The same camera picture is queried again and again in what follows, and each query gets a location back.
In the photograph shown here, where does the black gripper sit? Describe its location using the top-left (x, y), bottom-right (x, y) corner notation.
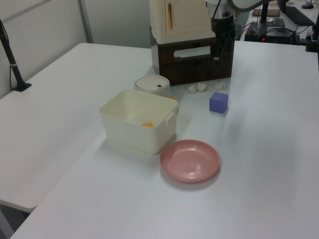
top-left (210, 15), bottom-right (235, 61)

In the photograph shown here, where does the cream toy appliance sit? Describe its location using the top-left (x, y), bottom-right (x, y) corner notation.
top-left (149, 0), bottom-right (215, 44)

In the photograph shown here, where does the dark brown drawer cabinet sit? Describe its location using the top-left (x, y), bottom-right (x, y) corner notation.
top-left (149, 24), bottom-right (236, 87)

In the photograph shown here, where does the cream plastic box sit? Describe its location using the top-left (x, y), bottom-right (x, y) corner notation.
top-left (99, 89), bottom-right (179, 154)

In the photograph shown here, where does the black clamp with post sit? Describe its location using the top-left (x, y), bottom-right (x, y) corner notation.
top-left (305, 21), bottom-right (319, 53)

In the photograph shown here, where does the purple cube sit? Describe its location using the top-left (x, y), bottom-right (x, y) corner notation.
top-left (208, 91), bottom-right (229, 114)

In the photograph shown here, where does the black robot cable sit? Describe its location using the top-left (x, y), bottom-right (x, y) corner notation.
top-left (211, 0), bottom-right (223, 18)

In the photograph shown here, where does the white lidded mini bin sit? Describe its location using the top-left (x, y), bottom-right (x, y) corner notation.
top-left (134, 76), bottom-right (171, 99)

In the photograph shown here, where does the black device with red light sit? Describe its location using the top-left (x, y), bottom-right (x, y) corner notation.
top-left (245, 23), bottom-right (297, 44)

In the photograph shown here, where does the white drawer handle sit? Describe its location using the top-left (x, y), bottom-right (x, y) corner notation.
top-left (173, 47), bottom-right (211, 59)

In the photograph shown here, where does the black pole with clamp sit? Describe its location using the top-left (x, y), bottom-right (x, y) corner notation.
top-left (0, 19), bottom-right (32, 92)

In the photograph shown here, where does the copper appliance handle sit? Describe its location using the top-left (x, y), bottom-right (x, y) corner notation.
top-left (167, 2), bottom-right (173, 29)

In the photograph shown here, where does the pink plate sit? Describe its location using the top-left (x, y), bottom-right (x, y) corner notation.
top-left (159, 139), bottom-right (221, 184)

